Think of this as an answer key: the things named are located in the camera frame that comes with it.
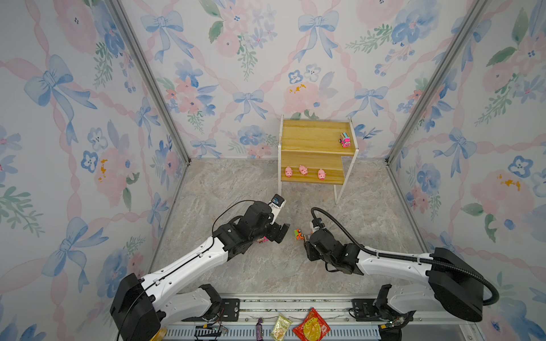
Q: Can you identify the orange green toy car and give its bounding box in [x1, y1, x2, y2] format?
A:
[294, 229, 305, 241]

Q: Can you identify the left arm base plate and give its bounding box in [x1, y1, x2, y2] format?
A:
[191, 298, 240, 323]

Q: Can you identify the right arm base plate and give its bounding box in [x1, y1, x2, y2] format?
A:
[348, 298, 415, 323]

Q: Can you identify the wooden two-tier shelf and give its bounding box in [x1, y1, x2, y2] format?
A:
[277, 118, 359, 204]

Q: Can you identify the purple small bottle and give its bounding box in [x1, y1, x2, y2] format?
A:
[255, 318, 264, 341]

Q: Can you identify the red snack packet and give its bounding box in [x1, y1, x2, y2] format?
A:
[292, 308, 331, 341]

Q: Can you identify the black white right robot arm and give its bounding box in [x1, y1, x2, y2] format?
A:
[304, 228, 484, 323]

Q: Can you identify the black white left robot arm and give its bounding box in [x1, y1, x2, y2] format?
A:
[110, 195, 289, 340]

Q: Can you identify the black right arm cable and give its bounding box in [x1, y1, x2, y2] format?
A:
[310, 207, 500, 306]

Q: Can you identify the aluminium front rail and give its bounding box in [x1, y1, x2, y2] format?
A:
[164, 294, 480, 340]

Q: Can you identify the yellow green snack packet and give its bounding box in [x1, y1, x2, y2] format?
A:
[270, 314, 292, 341]

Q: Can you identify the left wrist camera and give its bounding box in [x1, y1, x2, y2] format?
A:
[268, 194, 286, 224]

